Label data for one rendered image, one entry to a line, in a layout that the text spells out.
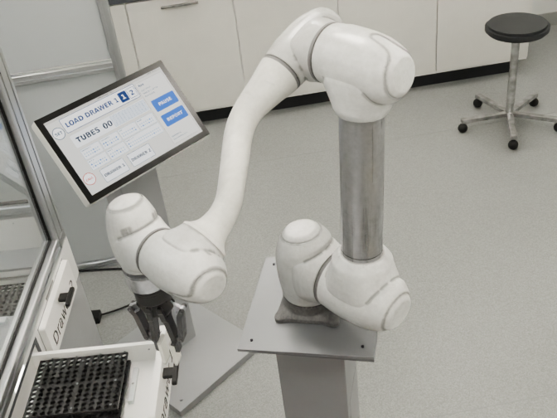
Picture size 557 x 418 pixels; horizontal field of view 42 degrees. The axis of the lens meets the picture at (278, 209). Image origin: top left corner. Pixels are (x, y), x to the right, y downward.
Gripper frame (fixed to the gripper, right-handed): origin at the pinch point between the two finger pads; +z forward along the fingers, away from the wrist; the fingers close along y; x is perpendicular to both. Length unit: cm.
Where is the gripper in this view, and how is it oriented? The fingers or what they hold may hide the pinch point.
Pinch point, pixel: (169, 349)
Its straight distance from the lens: 167.3
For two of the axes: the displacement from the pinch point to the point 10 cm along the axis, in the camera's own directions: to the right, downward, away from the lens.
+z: 1.2, 8.1, 5.8
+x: -2.0, 5.9, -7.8
